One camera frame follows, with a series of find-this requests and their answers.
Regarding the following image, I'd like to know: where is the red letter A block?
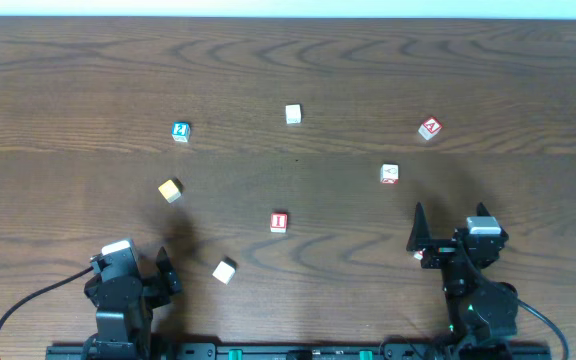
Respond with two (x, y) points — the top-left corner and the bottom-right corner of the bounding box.
(418, 117), (443, 141)

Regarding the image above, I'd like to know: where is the white block with red side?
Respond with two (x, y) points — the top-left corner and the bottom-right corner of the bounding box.
(380, 164), (399, 184)

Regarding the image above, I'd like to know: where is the red letter I block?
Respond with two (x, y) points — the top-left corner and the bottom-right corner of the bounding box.
(269, 213), (288, 233)

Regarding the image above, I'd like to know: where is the yellow wooden block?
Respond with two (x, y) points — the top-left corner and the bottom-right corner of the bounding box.
(158, 178), (183, 203)

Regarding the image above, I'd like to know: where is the white block top centre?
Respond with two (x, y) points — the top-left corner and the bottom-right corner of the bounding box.
(285, 104), (302, 124)

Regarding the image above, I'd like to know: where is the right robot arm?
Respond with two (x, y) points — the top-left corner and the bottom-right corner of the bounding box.
(406, 203), (518, 359)

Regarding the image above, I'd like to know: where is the plain cream wooden block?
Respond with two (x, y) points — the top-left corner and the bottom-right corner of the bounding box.
(212, 258), (237, 285)

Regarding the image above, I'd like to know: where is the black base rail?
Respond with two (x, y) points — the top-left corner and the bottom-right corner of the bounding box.
(45, 340), (553, 360)

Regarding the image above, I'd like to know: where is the blue number 2 block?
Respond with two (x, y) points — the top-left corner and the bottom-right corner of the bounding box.
(171, 122), (191, 143)

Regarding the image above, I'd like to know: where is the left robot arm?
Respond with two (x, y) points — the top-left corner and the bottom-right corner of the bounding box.
(80, 241), (182, 360)

